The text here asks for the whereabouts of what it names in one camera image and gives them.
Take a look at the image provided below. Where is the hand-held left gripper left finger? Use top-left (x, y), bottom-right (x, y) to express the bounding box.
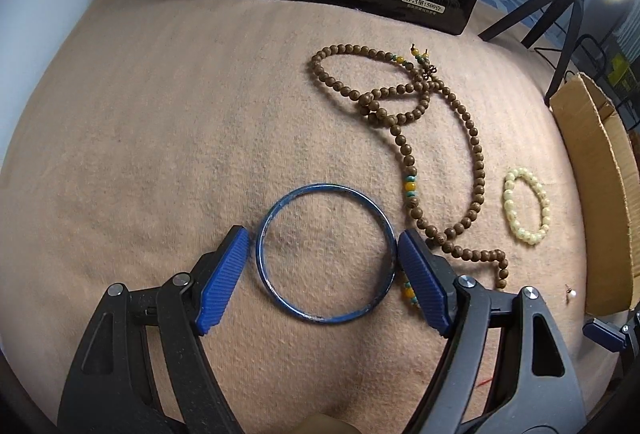
top-left (57, 224), bottom-right (251, 434)

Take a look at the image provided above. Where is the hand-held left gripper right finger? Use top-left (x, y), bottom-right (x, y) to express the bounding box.
top-left (397, 229), bottom-right (588, 434)

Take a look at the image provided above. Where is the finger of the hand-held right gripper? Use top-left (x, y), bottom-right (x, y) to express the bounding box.
top-left (582, 309), bottom-right (640, 355)

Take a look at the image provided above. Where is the brown wooden bead necklace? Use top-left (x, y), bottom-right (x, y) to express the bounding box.
top-left (310, 43), bottom-right (510, 310)

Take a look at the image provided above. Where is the blue bangle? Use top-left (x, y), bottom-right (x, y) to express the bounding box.
top-left (255, 183), bottom-right (399, 325)

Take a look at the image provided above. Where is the pale yellow bead bracelet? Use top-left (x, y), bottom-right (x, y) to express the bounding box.
top-left (502, 167), bottom-right (552, 245)

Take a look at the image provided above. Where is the cardboard box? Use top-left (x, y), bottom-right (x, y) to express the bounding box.
top-left (549, 72), bottom-right (640, 317)

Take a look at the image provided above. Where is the beige cloth bundle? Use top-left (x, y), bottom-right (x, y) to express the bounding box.
top-left (324, 419), bottom-right (362, 434)

